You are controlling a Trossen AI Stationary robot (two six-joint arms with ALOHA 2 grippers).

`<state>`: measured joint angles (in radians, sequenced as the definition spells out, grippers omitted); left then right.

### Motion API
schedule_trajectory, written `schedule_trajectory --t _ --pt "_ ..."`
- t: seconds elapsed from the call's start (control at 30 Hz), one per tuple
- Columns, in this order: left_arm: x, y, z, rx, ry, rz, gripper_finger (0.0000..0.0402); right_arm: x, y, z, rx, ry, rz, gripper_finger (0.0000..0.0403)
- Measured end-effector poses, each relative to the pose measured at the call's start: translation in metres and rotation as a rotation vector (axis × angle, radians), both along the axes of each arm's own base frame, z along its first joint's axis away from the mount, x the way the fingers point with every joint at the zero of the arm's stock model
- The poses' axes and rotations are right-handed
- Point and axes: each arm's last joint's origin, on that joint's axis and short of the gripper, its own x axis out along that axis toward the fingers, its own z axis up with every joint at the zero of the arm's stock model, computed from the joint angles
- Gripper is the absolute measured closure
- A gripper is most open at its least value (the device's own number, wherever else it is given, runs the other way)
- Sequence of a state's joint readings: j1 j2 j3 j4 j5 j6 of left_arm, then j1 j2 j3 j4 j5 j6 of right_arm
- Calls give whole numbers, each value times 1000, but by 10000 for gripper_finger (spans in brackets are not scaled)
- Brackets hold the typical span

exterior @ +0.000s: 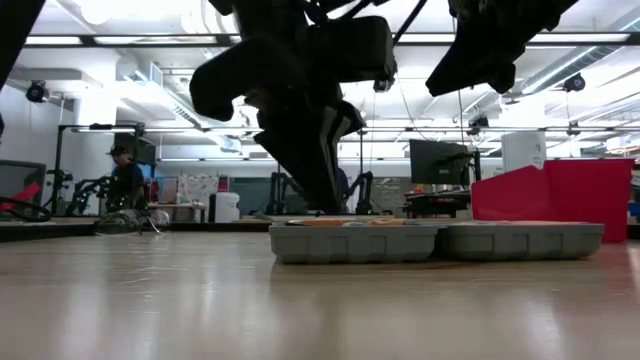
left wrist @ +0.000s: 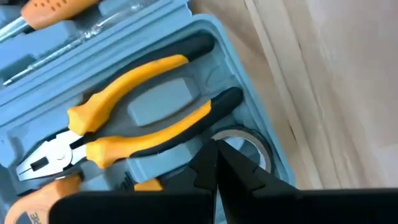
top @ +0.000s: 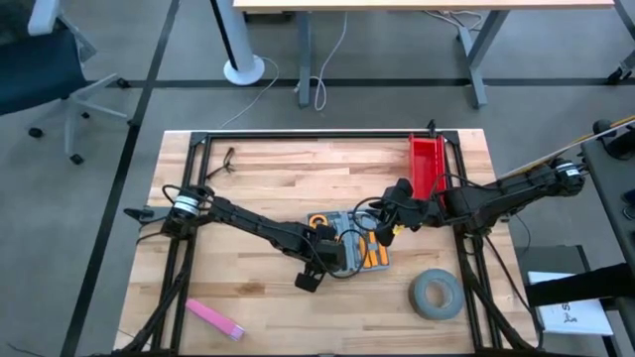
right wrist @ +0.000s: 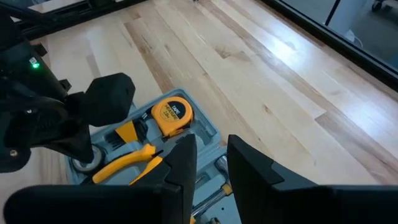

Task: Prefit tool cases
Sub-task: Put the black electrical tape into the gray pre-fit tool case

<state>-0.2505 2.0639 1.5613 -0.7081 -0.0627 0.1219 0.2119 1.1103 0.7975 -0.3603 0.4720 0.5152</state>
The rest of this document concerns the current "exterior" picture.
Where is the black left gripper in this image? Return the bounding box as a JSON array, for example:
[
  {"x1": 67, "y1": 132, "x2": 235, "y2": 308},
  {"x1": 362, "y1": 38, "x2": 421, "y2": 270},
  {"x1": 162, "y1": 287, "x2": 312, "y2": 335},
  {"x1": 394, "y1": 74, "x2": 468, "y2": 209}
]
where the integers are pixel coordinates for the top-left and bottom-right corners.
[{"x1": 188, "y1": 0, "x2": 367, "y2": 214}]

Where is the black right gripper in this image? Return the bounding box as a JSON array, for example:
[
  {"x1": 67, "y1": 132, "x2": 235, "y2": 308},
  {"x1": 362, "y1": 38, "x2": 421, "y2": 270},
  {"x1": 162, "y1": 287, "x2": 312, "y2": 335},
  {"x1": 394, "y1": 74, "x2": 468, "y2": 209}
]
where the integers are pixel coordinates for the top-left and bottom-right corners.
[{"x1": 425, "y1": 0, "x2": 581, "y2": 97}]

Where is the grey-blue plastic tool case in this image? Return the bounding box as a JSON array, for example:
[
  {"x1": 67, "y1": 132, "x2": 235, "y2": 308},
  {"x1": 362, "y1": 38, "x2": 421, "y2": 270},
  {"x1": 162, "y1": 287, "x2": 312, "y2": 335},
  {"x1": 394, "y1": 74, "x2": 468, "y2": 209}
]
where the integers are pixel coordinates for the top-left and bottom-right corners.
[{"x1": 268, "y1": 217, "x2": 605, "y2": 265}]

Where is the person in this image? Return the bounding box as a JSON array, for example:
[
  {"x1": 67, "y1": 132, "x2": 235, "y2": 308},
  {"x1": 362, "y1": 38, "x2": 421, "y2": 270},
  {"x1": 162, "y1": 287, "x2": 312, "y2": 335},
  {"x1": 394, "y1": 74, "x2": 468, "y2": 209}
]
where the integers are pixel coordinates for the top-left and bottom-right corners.
[
  {"x1": 335, "y1": 167, "x2": 351, "y2": 212},
  {"x1": 106, "y1": 144, "x2": 147, "y2": 212}
]

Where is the white numbered pillar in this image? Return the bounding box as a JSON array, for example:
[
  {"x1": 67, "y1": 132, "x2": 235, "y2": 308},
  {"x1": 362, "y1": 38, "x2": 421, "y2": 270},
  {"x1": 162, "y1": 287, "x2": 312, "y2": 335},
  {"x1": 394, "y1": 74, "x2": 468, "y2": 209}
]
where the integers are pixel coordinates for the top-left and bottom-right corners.
[{"x1": 500, "y1": 130, "x2": 548, "y2": 172}]

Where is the black computer monitor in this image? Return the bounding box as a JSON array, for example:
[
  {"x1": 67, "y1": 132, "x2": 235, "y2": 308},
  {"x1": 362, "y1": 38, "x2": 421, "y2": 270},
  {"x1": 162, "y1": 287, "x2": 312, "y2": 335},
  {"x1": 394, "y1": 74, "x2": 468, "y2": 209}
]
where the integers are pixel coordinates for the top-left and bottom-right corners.
[{"x1": 408, "y1": 138, "x2": 482, "y2": 187}]

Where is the white air purifier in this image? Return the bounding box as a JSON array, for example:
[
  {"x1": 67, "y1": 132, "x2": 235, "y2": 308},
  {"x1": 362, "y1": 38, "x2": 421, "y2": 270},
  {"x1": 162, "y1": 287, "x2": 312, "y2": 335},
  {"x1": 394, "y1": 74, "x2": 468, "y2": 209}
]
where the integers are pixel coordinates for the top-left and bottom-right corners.
[{"x1": 208, "y1": 191, "x2": 242, "y2": 224}]

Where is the dark desk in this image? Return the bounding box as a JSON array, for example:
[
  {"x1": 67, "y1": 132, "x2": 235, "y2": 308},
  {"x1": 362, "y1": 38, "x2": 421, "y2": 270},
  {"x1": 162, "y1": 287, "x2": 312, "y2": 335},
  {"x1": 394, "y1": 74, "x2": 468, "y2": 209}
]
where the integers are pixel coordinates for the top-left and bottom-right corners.
[{"x1": 401, "y1": 188, "x2": 472, "y2": 220}]

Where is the grey crumpled heap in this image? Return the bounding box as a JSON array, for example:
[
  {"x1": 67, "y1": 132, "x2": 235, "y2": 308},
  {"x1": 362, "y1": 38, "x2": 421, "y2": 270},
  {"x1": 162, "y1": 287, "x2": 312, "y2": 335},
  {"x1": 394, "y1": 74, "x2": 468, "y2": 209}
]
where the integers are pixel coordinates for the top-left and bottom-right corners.
[{"x1": 94, "y1": 208, "x2": 172, "y2": 235}]

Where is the black robot with green lights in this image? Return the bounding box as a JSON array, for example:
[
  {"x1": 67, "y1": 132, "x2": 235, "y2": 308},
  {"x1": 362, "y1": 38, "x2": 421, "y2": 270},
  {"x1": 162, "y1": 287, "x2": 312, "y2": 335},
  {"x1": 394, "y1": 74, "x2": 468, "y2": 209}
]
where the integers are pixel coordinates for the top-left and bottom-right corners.
[{"x1": 43, "y1": 169, "x2": 114, "y2": 217}]

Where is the grey office chair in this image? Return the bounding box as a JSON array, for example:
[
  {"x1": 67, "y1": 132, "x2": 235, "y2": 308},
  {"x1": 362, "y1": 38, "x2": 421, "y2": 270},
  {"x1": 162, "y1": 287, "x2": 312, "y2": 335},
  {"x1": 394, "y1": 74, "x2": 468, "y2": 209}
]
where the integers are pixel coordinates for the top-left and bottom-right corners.
[{"x1": 0, "y1": 159, "x2": 47, "y2": 225}]

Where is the red flat object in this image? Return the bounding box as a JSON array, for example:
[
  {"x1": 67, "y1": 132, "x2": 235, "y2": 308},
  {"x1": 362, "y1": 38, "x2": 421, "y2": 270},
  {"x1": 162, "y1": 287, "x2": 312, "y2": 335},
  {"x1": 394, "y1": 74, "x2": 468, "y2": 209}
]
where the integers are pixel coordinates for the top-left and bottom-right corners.
[{"x1": 0, "y1": 182, "x2": 42, "y2": 211}]

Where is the thin hanging cable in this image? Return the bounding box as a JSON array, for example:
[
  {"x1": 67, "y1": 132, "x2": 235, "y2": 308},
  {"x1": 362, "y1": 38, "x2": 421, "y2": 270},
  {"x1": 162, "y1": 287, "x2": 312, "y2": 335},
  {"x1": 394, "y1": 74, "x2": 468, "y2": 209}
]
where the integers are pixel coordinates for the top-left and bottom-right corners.
[{"x1": 457, "y1": 89, "x2": 465, "y2": 147}]

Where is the black robot station frame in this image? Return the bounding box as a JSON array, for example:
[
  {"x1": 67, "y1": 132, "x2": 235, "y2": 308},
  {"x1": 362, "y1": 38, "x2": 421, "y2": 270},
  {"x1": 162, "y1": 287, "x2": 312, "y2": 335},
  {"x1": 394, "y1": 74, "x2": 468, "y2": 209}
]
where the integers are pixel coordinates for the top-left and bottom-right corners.
[
  {"x1": 42, "y1": 121, "x2": 147, "y2": 217},
  {"x1": 264, "y1": 127, "x2": 376, "y2": 217}
]

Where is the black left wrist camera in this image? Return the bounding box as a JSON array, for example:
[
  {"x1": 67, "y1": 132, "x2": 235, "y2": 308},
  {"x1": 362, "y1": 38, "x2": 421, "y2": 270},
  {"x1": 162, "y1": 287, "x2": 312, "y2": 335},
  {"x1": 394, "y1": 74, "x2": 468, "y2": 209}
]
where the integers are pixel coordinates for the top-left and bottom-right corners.
[{"x1": 307, "y1": 14, "x2": 399, "y2": 84}]

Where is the red bin wall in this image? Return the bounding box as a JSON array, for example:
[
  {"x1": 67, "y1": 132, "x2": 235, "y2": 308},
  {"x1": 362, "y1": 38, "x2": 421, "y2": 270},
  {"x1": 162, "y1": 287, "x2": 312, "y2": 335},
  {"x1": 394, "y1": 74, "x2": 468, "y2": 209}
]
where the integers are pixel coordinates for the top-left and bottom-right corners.
[{"x1": 470, "y1": 158, "x2": 636, "y2": 244}]

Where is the black aluminium table frame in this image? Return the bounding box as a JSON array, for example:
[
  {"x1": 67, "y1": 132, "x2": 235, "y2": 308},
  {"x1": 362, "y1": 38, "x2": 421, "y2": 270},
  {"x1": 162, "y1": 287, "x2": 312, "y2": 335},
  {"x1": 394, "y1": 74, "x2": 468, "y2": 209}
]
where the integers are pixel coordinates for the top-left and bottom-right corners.
[{"x1": 0, "y1": 216, "x2": 274, "y2": 245}]

